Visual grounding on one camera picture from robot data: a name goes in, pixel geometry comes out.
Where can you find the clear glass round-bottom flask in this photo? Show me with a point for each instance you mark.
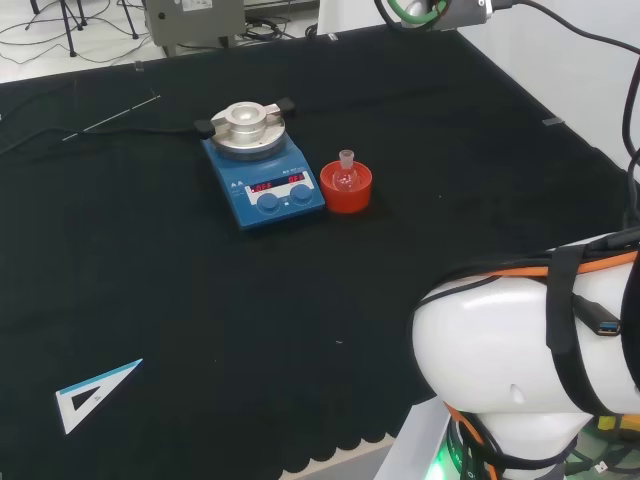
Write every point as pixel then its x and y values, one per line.
pixel 345 177

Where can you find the blue heater with steel plate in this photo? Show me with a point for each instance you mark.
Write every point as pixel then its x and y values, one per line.
pixel 270 215

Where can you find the black bench cloth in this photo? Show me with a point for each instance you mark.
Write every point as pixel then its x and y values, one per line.
pixel 200 300

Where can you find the thin glass rod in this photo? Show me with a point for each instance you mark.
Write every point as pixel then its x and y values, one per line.
pixel 115 116

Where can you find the clear tape strip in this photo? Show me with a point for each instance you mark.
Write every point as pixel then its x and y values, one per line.
pixel 139 67
pixel 552 121

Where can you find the grey metal box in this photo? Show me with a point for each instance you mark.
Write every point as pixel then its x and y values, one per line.
pixel 195 20

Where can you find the white and blue triangle ruler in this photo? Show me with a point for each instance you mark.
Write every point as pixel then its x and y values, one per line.
pixel 65 410

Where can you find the black tripod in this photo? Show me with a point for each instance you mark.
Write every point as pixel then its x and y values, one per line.
pixel 67 25

